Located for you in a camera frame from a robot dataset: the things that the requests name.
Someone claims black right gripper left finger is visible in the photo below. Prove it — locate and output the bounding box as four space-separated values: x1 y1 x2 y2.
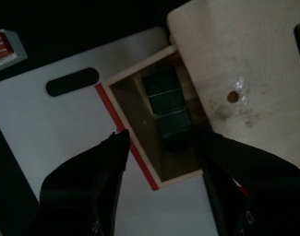
27 128 131 236

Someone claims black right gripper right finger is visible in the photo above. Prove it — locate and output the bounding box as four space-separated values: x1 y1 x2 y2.
197 132 300 236

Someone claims dark green block in drawer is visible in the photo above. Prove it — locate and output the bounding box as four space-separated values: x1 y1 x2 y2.
139 67 195 142

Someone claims light wooden drawer cabinet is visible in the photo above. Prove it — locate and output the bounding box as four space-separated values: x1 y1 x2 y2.
166 0 300 171

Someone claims white plastic cutting board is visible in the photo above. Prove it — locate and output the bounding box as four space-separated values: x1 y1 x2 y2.
0 26 221 236

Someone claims red white striped block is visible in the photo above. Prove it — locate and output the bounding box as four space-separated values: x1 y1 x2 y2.
0 29 28 75

